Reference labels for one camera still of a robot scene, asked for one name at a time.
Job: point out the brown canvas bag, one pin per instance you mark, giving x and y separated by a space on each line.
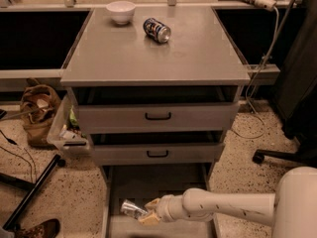
39 105

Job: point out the brown boot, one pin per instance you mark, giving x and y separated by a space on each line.
47 229

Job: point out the top grey drawer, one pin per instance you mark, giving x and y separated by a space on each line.
141 109

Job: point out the bottom grey drawer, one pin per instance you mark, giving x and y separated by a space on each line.
141 184

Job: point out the clear plastic bin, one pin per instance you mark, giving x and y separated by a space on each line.
62 136

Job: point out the black office chair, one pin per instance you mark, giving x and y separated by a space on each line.
300 129

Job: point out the grey drawer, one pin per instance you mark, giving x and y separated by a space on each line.
141 109
141 184
157 147

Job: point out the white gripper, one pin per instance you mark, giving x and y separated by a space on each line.
163 207

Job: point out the middle grey drawer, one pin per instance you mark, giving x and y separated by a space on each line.
157 147

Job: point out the black metal stand leg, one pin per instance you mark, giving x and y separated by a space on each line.
30 188

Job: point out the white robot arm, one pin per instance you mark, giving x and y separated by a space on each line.
290 212

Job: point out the white ceramic bowl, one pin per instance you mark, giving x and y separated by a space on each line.
121 12

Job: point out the grey drawer cabinet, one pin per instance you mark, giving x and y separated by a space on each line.
198 53

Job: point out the silver redbull can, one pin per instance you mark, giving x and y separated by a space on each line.
133 210

